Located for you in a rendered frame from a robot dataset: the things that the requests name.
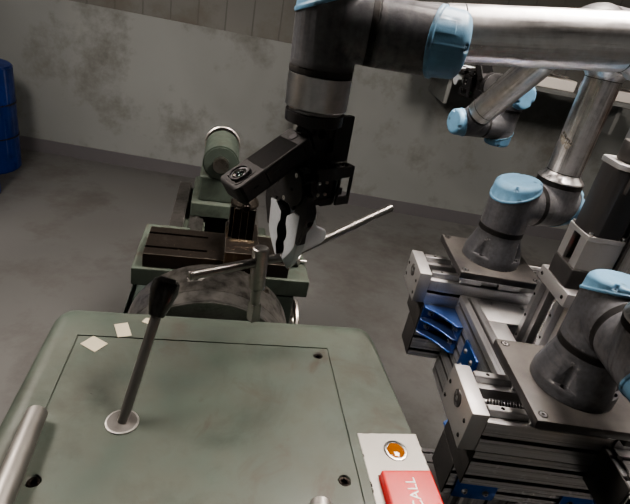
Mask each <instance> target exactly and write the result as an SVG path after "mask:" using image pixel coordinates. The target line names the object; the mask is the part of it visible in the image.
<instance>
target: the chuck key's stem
mask: <svg viewBox="0 0 630 504"><path fill-rule="evenodd" d="M269 250H270V249H269V248H268V247H267V246H266V245H262V244H258V245H255V246H254V247H253V251H252V258H253V259H254V261H255V262H256V266H255V267H253V268H251V269H250V278H249V288H250V289H251V296H250V301H248V309H247V319H248V320H249V321H250V322H251V323H254V322H257V321H259V320H260V312H261V303H260V298H261V291H263V290H264V289H265V282H266V274H267V266H268V258H269Z"/></svg>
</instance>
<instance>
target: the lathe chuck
mask: <svg viewBox="0 0 630 504"><path fill-rule="evenodd" d="M210 266H215V265H210V264H202V265H192V266H186V267H181V268H178V269H175V270H172V271H169V272H167V273H165V274H163V275H161V276H165V277H169V278H172V279H175V280H176V281H177V282H178V283H179V285H180V288H179V292H178V293H183V292H189V291H202V290H207V291H220V292H226V293H231V294H234V295H238V296H241V297H244V298H246V299H248V300H250V296H251V289H250V288H249V278H250V274H248V273H246V272H243V271H241V270H238V271H233V272H228V273H223V274H219V275H214V276H209V277H205V278H204V279H203V280H201V281H197V282H189V281H187V280H186V278H187V277H188V276H187V272H188V271H189V270H194V269H199V268H204V267H210ZM152 282H153V281H151V282H150V283H149V284H147V285H146V286H145V287H144V288H143V289H142V290H141V291H140V292H139V293H138V295H137V296H136V297H135V299H134V300H133V302H132V304H131V306H130V308H129V311H128V313H129V314H138V313H139V312H140V311H142V310H143V309H144V308H146V307H147V306H149V294H150V286H151V284H152ZM264 290H265V292H267V293H265V292H264V291H261V298H260V303H261V307H263V308H264V309H265V310H267V311H268V312H269V313H270V314H271V315H272V316H273V317H274V318H275V319H276V320H277V321H278V322H279V323H286V318H285V313H284V310H283V308H282V306H281V304H280V302H279V300H278V298H277V297H276V296H275V294H274V293H273V292H272V291H271V290H270V289H269V288H268V287H267V286H265V289H264Z"/></svg>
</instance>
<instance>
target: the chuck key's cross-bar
mask: <svg viewBox="0 0 630 504"><path fill-rule="evenodd" d="M393 211H394V207H393V206H392V205H388V206H385V207H383V208H381V209H379V210H377V211H374V212H372V213H370V214H368V215H366V216H364V217H361V218H359V219H357V220H355V221H353V222H350V223H348V224H346V225H344V226H342V227H340V228H337V229H335V230H333V231H331V232H329V233H326V237H325V239H324V241H323V242H322V243H320V244H318V245H316V246H314V247H312V248H310V249H308V250H306V251H304V252H302V253H301V254H303V253H305V252H307V251H310V250H312V249H314V248H316V247H318V246H320V245H322V244H325V243H327V242H329V241H331V240H333V239H335V238H337V237H339V236H342V235H344V234H346V233H348V232H350V231H352V230H354V229H357V228H359V227H361V226H363V225H365V224H367V223H369V222H371V221H374V220H376V219H378V218H380V217H382V216H384V215H386V214H389V213H391V212H393ZM281 255H282V253H278V254H272V255H269V258H268V264H273V263H277V262H282V261H283V260H282V258H281ZM255 266H256V262H255V261H254V259H253V258H252V259H246V260H241V261H236V262H231V263H225V264H220V265H215V266H210V267H204V268H199V269H194V270H189V271H188V272H187V276H188V279H190V280H194V279H199V278H204V277H209V276H214V275H219V274H223V273H228V272H233V271H238V270H243V269H248V268H253V267H255Z"/></svg>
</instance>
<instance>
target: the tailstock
mask: <svg viewBox="0 0 630 504"><path fill-rule="evenodd" d="M239 149H240V139H239V136H238V135H237V133H236V132H235V131H234V130H233V129H231V128H229V127H226V126H217V127H214V128H213V129H211V130H210V131H209V132H208V133H207V135H206V138H205V151H204V157H203V161H202V167H201V173H200V176H196V179H195V184H194V189H193V194H192V199H191V206H190V215H191V216H200V217H210V218H219V219H229V215H230V206H231V198H232V199H233V197H232V196H230V195H229V194H228V193H227V191H226V189H225V188H224V186H223V184H222V182H221V176H222V175H224V174H225V173H227V172H228V171H229V170H231V169H232V168H234V167H235V166H237V165H238V164H239Z"/></svg>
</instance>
